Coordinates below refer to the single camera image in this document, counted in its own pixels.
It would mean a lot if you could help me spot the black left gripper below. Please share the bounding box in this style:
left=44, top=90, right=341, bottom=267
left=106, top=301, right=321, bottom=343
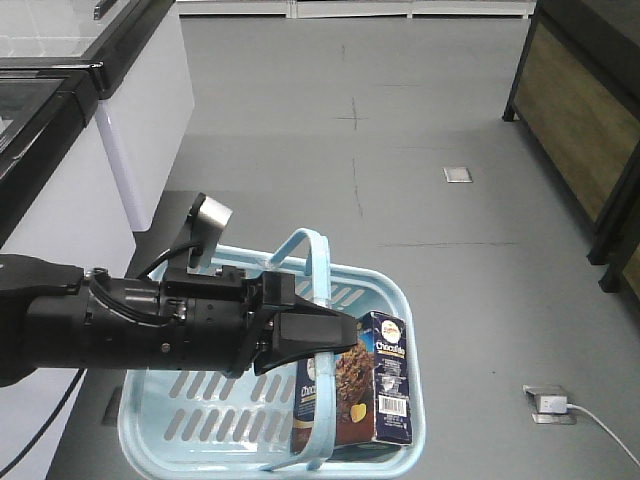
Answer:
left=161, top=265, right=358, bottom=378

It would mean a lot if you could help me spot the Chocofello cookie box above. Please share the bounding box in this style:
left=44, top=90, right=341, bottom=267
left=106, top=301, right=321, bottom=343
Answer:
left=290, top=309, right=414, bottom=454

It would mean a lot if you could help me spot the light blue shopping basket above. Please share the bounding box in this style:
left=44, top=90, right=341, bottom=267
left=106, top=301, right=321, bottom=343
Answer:
left=117, top=228, right=426, bottom=479

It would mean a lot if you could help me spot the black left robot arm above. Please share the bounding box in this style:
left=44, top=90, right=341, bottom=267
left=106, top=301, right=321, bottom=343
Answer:
left=1, top=254, right=357, bottom=385

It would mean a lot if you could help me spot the far steel floor plate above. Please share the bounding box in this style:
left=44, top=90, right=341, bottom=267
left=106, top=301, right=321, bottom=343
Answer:
left=443, top=166, right=473, bottom=184

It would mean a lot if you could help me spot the white power adapter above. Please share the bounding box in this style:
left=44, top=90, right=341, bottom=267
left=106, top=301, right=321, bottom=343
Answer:
left=534, top=394, right=568, bottom=415

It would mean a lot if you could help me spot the open floor power socket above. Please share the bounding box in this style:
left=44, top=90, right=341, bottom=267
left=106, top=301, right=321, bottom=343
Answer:
left=522, top=384, right=577, bottom=425

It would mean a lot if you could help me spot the near white chest freezer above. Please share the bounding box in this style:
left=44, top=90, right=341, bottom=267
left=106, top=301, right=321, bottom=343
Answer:
left=1, top=71, right=135, bottom=479

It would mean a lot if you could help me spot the white chest freezer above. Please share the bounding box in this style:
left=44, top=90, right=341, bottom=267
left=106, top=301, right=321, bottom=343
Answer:
left=1, top=1, right=194, bottom=232
left=1, top=71, right=135, bottom=479

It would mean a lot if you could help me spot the far white chest freezer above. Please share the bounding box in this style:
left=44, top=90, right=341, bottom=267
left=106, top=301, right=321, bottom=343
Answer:
left=1, top=1, right=194, bottom=232

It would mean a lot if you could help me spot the white shelf base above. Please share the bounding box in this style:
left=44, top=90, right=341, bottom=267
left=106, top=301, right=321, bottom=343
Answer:
left=177, top=1, right=536, bottom=19

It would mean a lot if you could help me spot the dark wooden display stand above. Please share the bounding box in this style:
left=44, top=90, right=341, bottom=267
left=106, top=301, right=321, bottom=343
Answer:
left=501, top=0, right=640, bottom=236

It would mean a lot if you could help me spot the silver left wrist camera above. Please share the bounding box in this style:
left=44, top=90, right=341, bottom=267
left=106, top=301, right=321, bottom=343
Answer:
left=186, top=193, right=233, bottom=269

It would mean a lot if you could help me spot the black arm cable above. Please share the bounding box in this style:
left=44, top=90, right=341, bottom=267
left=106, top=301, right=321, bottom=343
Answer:
left=0, top=367, right=85, bottom=471

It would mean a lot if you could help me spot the white power cable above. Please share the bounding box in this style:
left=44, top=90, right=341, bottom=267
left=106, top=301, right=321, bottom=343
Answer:
left=567, top=403, right=640, bottom=469

